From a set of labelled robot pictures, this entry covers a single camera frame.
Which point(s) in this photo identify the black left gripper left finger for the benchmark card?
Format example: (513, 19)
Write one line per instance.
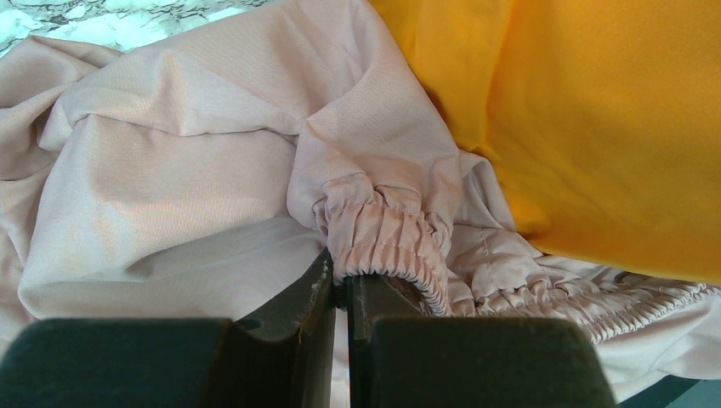
(280, 355)

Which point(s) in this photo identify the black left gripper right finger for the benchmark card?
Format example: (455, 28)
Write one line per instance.
(399, 357)

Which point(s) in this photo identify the pink shorts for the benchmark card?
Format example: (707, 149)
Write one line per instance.
(198, 176)

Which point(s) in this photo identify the orange shorts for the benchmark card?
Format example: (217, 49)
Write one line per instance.
(601, 119)

